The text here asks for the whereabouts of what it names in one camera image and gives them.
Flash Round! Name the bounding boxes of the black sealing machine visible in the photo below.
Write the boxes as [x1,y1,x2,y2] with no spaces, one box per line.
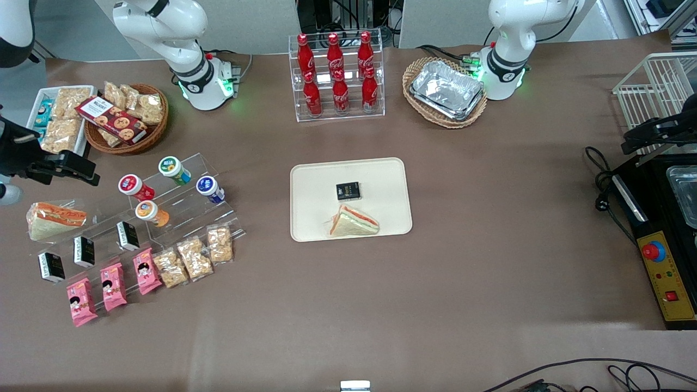
[611,154,697,331]

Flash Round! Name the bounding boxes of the steel tray in machine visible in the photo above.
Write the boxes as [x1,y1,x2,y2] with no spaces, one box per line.
[666,166,697,230]

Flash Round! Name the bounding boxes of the clear acrylic bottle rack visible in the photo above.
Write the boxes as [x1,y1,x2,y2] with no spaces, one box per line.
[288,29,386,123]

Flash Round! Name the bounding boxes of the wrapped triangle sandwich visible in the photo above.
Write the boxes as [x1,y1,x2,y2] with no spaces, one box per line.
[328,204,381,238]
[26,201,88,242]

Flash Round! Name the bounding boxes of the green lid gum jar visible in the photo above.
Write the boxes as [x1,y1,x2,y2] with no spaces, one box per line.
[158,156,193,186]

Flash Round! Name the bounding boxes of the red lid gum jar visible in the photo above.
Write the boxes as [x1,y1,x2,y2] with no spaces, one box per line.
[118,174,156,201]

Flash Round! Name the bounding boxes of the beige serving tray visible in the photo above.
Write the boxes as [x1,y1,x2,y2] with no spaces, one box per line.
[290,157,413,242]

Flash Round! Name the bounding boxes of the black background equipment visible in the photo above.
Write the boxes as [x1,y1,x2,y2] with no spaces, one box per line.
[296,0,404,50]

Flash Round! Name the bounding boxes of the clear acrylic stepped display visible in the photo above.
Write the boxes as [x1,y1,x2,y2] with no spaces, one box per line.
[26,152,247,286]

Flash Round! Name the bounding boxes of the red cola bottle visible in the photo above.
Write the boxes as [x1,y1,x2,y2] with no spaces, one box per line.
[357,30,375,71]
[297,33,316,77]
[361,66,379,113]
[332,69,351,114]
[302,71,323,117]
[326,32,344,74]

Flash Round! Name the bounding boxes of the red cookie box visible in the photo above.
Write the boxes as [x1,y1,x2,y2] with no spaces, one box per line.
[75,96,148,145]

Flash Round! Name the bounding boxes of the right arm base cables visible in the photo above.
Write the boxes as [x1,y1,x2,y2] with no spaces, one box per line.
[206,49,254,83]

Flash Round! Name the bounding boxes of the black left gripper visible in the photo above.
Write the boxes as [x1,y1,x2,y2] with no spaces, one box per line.
[622,95,697,156]

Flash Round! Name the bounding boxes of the blue snack pack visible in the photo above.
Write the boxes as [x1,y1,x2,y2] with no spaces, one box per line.
[33,98,56,130]

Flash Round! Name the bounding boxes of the brown wicker snack basket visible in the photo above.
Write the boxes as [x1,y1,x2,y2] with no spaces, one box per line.
[84,83,170,156]

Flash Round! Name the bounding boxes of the light wicker tray basket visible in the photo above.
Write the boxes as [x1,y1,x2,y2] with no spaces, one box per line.
[402,57,488,130]

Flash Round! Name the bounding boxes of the blue lid gum jar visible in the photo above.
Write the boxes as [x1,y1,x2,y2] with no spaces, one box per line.
[195,175,225,205]

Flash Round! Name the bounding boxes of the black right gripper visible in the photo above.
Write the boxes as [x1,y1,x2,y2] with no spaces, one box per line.
[0,106,102,187]

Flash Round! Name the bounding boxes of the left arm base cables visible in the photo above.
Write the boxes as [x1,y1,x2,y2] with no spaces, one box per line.
[416,44,483,72]

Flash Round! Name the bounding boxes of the clear cracker snack bag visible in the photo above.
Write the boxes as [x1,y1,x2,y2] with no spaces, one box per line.
[206,224,235,266]
[40,117,83,154]
[120,84,165,126]
[176,237,215,281]
[52,87,93,120]
[97,127,124,149]
[152,247,189,289]
[103,81,129,109]

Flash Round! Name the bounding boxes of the silver machine handle bar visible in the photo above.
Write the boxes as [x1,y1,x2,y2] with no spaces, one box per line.
[612,173,650,223]

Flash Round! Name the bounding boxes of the red emergency stop button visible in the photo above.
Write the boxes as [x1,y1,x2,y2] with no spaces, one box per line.
[641,241,667,263]

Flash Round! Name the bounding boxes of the metal background shelf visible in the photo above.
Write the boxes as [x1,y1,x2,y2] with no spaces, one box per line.
[622,0,697,45]

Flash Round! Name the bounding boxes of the orange lid gum jar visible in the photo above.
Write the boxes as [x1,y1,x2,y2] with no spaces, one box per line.
[134,200,170,228]

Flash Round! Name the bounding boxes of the black gum box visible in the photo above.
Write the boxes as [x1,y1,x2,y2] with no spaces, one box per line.
[38,251,66,284]
[73,235,96,268]
[335,181,362,203]
[116,220,141,252]

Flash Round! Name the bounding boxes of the long black floor cable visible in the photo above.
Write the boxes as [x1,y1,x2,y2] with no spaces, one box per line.
[481,357,697,392]

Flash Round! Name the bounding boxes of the white wire rack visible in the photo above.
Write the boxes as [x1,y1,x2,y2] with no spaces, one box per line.
[612,51,697,165]

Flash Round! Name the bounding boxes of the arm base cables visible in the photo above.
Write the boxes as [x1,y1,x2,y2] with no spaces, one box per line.
[416,44,483,72]
[206,49,254,83]

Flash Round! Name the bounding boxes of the black power cable with plug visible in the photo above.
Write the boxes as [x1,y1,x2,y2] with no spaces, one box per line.
[584,145,639,247]

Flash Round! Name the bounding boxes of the white plastic snack bin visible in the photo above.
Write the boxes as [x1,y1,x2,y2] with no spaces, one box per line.
[26,85,97,157]

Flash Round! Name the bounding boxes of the pink snack pack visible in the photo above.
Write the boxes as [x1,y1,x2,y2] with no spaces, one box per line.
[132,247,163,296]
[66,277,99,328]
[100,262,128,313]

